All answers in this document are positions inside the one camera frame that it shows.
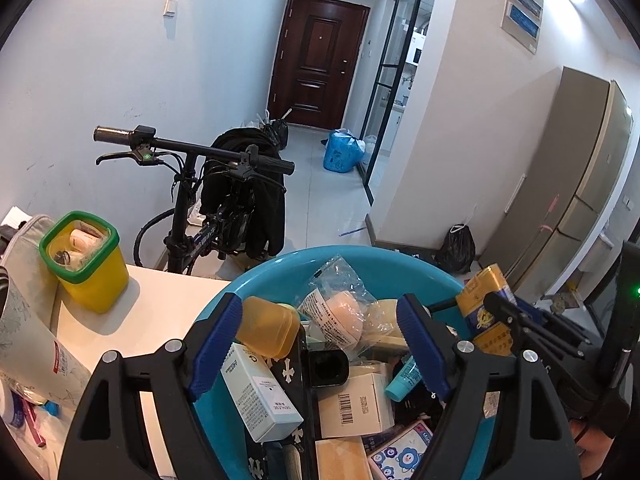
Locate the tan flat pad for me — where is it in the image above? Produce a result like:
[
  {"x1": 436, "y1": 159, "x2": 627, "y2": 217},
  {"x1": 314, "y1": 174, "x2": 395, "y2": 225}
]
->
[{"x1": 315, "y1": 437, "x2": 373, "y2": 480}]

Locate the beige soap bar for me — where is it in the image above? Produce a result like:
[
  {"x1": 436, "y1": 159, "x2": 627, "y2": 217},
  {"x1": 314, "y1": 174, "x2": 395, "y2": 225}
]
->
[{"x1": 371, "y1": 300, "x2": 412, "y2": 357}]

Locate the yellow container with green rim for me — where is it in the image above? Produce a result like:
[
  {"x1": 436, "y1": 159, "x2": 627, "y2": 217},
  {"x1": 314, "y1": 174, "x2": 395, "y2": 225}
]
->
[{"x1": 39, "y1": 211, "x2": 130, "y2": 314}]

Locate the person's right hand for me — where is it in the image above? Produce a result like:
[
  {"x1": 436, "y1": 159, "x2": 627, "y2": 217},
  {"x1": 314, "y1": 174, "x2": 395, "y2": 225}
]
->
[{"x1": 570, "y1": 417, "x2": 623, "y2": 466}]

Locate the grey fabric pouch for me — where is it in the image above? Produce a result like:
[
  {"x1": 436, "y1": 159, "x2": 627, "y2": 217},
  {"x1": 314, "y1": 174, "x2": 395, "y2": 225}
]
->
[{"x1": 0, "y1": 214, "x2": 61, "y2": 311}]

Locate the black trash bag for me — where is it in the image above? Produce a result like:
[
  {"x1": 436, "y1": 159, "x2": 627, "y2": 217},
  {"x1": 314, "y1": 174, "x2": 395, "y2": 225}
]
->
[{"x1": 434, "y1": 223, "x2": 477, "y2": 275}]

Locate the white barcode cardboard box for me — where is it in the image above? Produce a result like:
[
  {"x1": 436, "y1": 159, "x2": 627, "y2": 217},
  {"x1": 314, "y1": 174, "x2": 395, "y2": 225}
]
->
[{"x1": 317, "y1": 362, "x2": 396, "y2": 438}]

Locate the black folding bicycle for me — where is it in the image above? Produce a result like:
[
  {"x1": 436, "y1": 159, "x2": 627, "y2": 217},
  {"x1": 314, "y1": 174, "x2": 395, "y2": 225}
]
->
[{"x1": 93, "y1": 125, "x2": 296, "y2": 277}]

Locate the white box with black label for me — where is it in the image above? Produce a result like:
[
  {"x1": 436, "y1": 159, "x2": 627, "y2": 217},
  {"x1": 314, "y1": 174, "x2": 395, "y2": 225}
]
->
[{"x1": 220, "y1": 342, "x2": 305, "y2": 443}]

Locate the black cross-print wallet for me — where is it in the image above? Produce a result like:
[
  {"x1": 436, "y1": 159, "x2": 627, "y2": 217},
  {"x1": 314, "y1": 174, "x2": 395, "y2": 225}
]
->
[{"x1": 245, "y1": 325, "x2": 321, "y2": 480}]

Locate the yellow cardboard box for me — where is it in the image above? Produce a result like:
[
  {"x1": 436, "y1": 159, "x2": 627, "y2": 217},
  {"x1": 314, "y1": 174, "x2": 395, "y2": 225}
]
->
[{"x1": 455, "y1": 262, "x2": 521, "y2": 357}]

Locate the black plastic bag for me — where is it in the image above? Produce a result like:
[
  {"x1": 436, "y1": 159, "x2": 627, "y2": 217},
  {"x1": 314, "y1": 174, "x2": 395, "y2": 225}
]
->
[{"x1": 259, "y1": 107, "x2": 291, "y2": 151}]

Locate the blue plastic basin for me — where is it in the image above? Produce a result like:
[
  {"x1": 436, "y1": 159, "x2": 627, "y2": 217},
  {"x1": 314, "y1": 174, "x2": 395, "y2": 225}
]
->
[{"x1": 192, "y1": 245, "x2": 506, "y2": 480}]

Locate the white leaning strip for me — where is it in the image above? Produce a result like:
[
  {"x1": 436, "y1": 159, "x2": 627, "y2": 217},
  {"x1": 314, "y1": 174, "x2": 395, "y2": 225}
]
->
[{"x1": 505, "y1": 174, "x2": 527, "y2": 213}]

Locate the black-framed glass sliding door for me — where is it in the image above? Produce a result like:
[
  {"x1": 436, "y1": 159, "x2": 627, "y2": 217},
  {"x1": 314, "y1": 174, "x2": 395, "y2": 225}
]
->
[{"x1": 360, "y1": 0, "x2": 442, "y2": 206}]

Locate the pink makeup sponge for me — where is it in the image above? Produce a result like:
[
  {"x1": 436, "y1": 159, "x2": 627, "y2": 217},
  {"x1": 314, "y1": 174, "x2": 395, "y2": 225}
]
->
[{"x1": 320, "y1": 294, "x2": 364, "y2": 348}]

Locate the grey electrical panel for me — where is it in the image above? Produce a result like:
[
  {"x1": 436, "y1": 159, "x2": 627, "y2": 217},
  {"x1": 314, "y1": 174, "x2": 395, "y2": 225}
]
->
[{"x1": 500, "y1": 0, "x2": 545, "y2": 56}]

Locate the blue plastic bag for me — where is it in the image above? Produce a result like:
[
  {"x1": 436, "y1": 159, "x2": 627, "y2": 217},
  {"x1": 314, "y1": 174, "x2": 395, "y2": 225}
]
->
[{"x1": 322, "y1": 129, "x2": 367, "y2": 173}]

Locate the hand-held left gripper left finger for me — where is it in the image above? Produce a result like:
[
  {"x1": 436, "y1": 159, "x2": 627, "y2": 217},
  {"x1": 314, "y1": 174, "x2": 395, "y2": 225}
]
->
[{"x1": 57, "y1": 292, "x2": 245, "y2": 480}]

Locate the gold refrigerator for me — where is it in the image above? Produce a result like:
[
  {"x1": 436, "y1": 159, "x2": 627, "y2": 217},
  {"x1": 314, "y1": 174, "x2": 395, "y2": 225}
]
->
[{"x1": 480, "y1": 65, "x2": 636, "y2": 306}]

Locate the brown entrance door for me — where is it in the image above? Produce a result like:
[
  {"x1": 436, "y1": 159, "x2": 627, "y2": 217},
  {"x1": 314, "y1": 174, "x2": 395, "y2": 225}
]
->
[{"x1": 267, "y1": 0, "x2": 371, "y2": 131}]

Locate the blue flower print packet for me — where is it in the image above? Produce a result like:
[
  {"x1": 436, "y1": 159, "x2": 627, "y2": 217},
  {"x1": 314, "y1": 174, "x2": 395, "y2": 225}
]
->
[{"x1": 367, "y1": 420, "x2": 433, "y2": 480}]

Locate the pink and blue wrapper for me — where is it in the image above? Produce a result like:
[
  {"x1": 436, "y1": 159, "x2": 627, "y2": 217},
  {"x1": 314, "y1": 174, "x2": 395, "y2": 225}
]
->
[{"x1": 0, "y1": 390, "x2": 62, "y2": 447}]

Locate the clear plastic bag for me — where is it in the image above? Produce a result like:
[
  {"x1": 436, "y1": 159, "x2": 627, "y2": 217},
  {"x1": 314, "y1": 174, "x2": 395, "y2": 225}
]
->
[{"x1": 297, "y1": 255, "x2": 382, "y2": 352}]

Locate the teal tube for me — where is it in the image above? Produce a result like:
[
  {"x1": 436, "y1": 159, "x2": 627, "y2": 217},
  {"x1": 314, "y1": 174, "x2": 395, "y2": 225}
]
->
[{"x1": 385, "y1": 355, "x2": 418, "y2": 401}]

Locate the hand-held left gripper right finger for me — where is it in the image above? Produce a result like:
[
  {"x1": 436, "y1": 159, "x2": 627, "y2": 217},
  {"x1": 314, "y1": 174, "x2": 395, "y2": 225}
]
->
[{"x1": 396, "y1": 292, "x2": 583, "y2": 480}]

